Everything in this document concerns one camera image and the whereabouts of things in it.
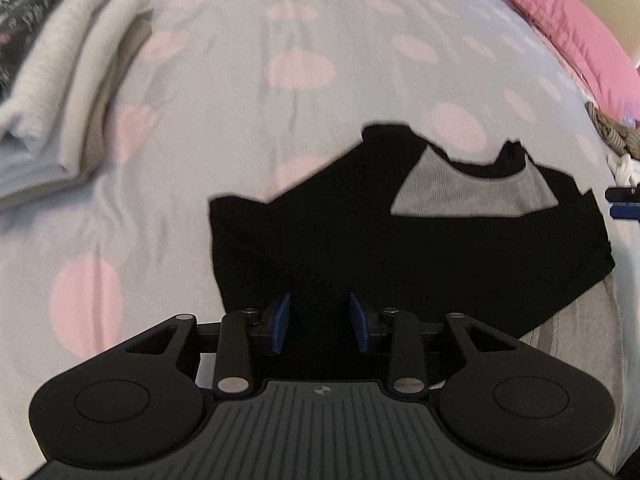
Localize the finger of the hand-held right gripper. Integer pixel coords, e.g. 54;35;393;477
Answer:
605;187;640;221

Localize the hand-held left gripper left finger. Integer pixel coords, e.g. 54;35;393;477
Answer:
125;292;292;401

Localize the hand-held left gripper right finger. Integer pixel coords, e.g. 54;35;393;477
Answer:
348;291;521;401

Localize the black and grey shirt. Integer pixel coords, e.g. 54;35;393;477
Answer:
207;122;623;391

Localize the stack of folded clothes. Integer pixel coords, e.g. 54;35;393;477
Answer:
0;0;153;198

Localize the white shirt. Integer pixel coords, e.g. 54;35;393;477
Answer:
606;154;640;188

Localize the olive striped garment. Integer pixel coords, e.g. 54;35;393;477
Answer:
585;101;640;158

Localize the polka dot bed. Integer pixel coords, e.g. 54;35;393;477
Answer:
0;0;640;466

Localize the pink pillow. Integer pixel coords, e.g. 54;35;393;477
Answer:
480;0;640;121

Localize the beige folded garment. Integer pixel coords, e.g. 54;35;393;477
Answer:
75;20;153;183

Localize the light grey folded garment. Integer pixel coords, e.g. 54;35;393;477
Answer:
0;0;113;158

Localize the dark floral folded garment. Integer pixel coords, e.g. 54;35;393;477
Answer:
0;0;85;103

